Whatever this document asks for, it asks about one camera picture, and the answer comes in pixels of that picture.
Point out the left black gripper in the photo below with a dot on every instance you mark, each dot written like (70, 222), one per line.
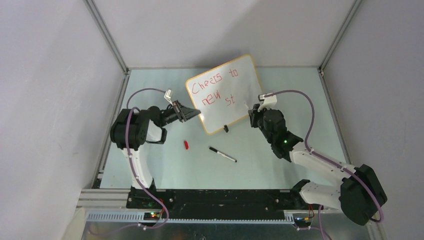
(184, 113)

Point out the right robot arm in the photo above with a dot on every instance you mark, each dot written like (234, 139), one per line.
(356, 191)

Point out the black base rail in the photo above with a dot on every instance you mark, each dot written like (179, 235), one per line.
(218, 204)

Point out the aluminium frame front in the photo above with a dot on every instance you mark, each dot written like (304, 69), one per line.
(111, 204)

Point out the black capped marker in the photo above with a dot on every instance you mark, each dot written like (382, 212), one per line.
(222, 154)

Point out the yellow-framed whiteboard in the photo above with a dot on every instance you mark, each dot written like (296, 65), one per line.
(220, 93)

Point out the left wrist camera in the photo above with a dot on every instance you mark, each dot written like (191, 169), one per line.
(168, 96)

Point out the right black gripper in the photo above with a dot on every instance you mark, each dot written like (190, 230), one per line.
(254, 115)

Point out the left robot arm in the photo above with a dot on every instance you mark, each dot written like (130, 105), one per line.
(134, 127)

